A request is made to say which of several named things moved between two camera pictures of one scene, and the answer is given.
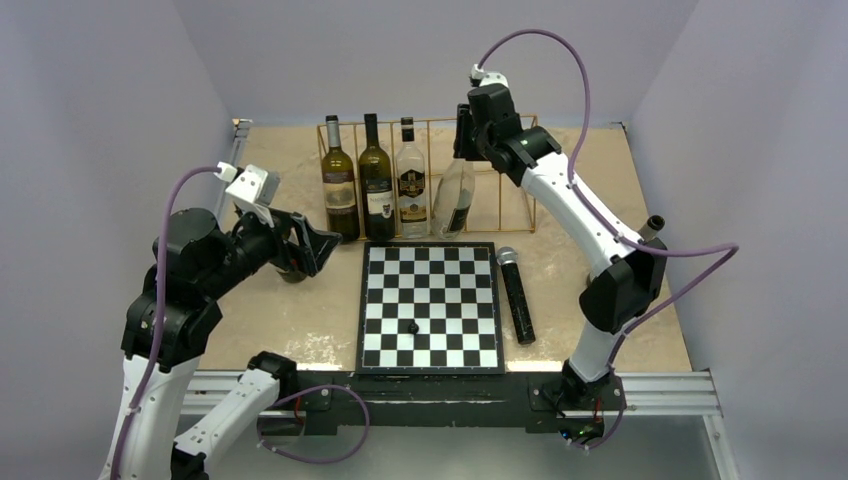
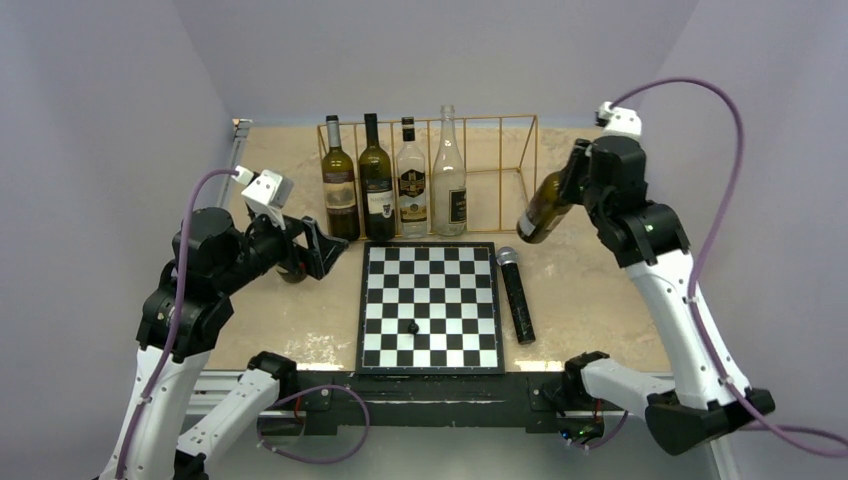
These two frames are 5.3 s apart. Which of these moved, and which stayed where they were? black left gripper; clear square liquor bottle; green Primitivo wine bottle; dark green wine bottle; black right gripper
Moved: black right gripper
Stayed: green Primitivo wine bottle; clear square liquor bottle; dark green wine bottle; black left gripper
